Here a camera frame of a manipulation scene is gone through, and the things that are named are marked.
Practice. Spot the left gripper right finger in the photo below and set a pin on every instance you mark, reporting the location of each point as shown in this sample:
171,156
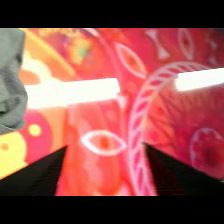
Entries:
180,176

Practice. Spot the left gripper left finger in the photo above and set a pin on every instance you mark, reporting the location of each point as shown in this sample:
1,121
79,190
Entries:
36,178

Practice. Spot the grey T-shirt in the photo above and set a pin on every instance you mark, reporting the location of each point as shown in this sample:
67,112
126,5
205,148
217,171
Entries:
11,86

